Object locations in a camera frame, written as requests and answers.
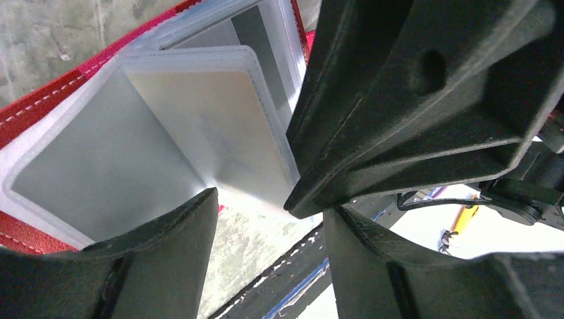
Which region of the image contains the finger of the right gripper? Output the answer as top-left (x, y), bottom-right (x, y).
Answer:
top-left (284, 1), bottom-right (563, 218)

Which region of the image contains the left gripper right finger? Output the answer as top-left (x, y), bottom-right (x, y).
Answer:
top-left (324, 207), bottom-right (563, 318)

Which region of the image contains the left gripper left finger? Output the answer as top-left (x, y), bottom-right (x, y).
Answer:
top-left (1, 187), bottom-right (219, 318)

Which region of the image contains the red leather card holder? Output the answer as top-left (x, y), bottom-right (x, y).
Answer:
top-left (1, 1), bottom-right (309, 255)

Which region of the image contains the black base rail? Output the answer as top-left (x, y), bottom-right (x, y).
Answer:
top-left (208, 223), bottom-right (332, 318)

